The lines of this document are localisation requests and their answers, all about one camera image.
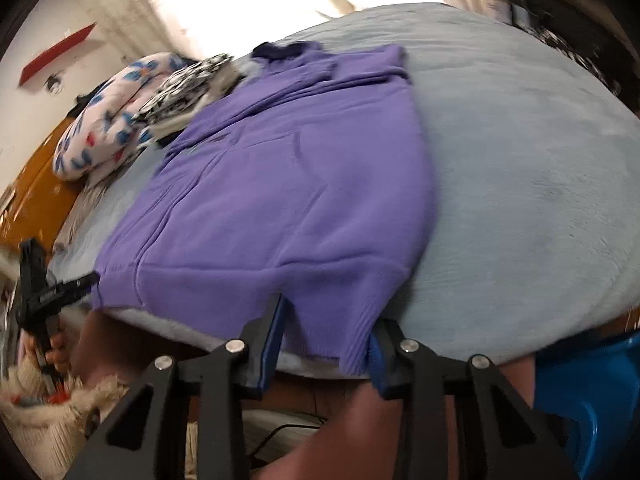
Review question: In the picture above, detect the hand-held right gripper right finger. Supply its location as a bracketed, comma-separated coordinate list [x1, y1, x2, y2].
[368, 319, 576, 480]

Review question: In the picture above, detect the beige striped cloth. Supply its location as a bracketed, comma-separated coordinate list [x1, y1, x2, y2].
[55, 177, 123, 251]

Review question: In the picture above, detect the red wall shelf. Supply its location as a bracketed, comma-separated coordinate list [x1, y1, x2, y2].
[19, 22, 98, 86]

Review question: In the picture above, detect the blue plastic stool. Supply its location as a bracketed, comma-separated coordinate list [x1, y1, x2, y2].
[532, 330, 640, 480]

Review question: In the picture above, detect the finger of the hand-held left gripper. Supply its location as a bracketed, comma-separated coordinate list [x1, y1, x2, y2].
[19, 239, 47, 302]
[61, 271, 101, 302]

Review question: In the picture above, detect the white leaf print curtain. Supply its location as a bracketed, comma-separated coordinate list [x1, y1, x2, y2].
[125, 0, 451, 61]

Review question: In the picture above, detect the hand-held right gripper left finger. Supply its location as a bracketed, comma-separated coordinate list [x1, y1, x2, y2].
[65, 294, 287, 480]

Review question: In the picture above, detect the bed base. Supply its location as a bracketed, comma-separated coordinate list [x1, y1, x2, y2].
[75, 305, 640, 480]

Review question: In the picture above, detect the cream fluffy cloth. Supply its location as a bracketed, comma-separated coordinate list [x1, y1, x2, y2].
[0, 360, 131, 471]

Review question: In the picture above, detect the orange wooden headboard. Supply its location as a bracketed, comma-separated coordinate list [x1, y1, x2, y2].
[0, 115, 91, 246]

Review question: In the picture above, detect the purple zip hoodie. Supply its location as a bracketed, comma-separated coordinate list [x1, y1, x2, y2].
[90, 42, 436, 377]

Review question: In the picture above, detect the black and white printed garment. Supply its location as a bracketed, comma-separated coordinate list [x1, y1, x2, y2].
[132, 52, 236, 128]

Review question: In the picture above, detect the light blue bed blanket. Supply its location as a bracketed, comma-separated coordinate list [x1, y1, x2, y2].
[50, 2, 640, 382]

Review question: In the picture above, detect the person's left hand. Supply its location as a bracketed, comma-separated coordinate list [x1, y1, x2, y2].
[27, 330, 73, 378]

